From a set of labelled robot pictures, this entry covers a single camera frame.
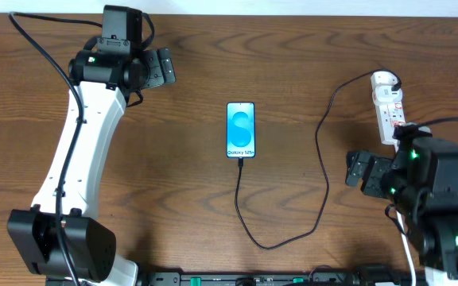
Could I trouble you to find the black USB charger cable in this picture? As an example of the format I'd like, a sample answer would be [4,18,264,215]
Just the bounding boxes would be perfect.
[234,68,402,251]

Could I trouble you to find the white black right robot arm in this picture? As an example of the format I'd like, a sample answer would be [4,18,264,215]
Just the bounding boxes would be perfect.
[346,136,458,285]

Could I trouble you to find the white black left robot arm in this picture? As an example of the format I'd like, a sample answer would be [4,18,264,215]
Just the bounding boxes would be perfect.
[7,5,176,285]

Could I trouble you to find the white USB charger plug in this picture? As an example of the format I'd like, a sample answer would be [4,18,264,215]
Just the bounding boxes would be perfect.
[371,71,400,91]

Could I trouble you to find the white power strip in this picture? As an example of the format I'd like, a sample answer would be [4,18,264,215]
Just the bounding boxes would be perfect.
[372,85,406,145]

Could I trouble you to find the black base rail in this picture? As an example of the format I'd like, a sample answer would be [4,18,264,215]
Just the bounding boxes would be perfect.
[137,270,412,286]

